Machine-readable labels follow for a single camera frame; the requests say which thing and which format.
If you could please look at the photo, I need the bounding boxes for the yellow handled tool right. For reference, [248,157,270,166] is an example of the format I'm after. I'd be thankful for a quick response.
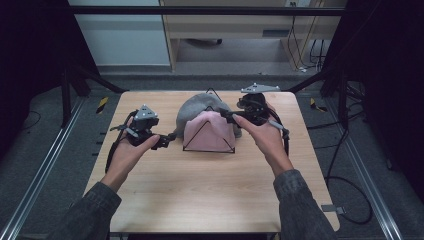
[309,97,329,114]

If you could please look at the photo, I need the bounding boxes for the hanging cables under desk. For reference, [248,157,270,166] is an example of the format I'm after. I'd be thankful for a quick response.
[286,1,329,73]

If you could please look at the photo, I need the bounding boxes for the aluminium rail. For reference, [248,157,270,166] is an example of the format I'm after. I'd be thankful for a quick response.
[324,96,404,240]
[0,96,88,240]

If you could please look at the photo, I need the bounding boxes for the person's left hand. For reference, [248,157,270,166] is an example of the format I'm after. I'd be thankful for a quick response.
[100,126,162,194]

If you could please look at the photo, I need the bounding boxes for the grey clip on table edge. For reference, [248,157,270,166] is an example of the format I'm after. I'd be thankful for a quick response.
[320,204,347,215]

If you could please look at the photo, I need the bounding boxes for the yellow handled tool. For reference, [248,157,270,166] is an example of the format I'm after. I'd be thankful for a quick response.
[95,96,110,115]
[309,97,329,114]

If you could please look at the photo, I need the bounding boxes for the black floor cable loop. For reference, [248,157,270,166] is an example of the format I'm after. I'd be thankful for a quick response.
[306,109,374,225]

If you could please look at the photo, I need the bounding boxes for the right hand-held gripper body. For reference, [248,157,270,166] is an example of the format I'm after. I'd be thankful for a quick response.
[236,82,282,127]

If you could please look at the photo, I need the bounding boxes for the black horizontal frame bar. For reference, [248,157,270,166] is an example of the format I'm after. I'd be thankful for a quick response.
[68,5,348,17]

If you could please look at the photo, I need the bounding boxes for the white cabinet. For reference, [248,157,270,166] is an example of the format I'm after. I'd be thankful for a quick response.
[68,0,172,67]

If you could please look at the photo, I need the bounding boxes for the person's right hand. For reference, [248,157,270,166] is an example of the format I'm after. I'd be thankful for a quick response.
[231,103,295,178]

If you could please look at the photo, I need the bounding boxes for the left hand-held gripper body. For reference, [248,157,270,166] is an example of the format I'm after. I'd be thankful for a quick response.
[117,104,160,148]

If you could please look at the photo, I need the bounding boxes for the grey knitted beanie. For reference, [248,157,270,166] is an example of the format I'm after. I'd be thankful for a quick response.
[174,92,243,139]

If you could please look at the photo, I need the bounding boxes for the thin black floor cable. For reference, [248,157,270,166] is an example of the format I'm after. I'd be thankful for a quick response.
[18,109,43,132]

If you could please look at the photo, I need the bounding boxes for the yellow handled tool left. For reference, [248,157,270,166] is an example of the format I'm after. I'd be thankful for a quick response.
[95,96,110,115]

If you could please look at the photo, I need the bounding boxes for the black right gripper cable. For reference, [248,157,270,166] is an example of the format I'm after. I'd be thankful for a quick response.
[266,106,291,157]

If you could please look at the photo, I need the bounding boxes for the black metal stand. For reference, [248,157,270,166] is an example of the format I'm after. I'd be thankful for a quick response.
[283,66,351,129]
[59,63,129,129]

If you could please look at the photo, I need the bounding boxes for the black wire triangular rack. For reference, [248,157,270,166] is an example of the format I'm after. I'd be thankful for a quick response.
[182,87,236,154]

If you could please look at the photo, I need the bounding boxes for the pink knitted beanie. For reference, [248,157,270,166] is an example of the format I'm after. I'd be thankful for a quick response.
[182,110,236,154]

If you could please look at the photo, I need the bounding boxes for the black curtain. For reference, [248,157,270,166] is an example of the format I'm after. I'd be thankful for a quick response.
[0,0,101,158]
[321,0,424,201]

